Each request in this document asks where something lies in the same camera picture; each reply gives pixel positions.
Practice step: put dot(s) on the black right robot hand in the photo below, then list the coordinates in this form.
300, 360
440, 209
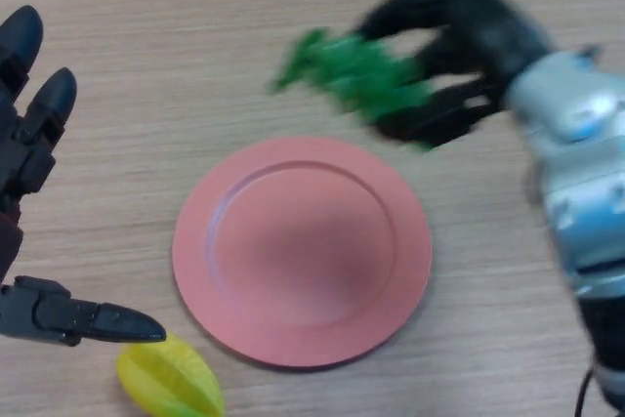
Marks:
469, 51

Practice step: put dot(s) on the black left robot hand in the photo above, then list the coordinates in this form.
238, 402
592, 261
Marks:
19, 163

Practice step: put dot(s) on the green grapes bunch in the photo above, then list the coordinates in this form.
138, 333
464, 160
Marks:
361, 75

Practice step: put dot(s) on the pink round plate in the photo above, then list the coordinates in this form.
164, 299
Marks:
302, 253

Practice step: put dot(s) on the yellow starfruit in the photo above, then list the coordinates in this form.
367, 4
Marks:
171, 383

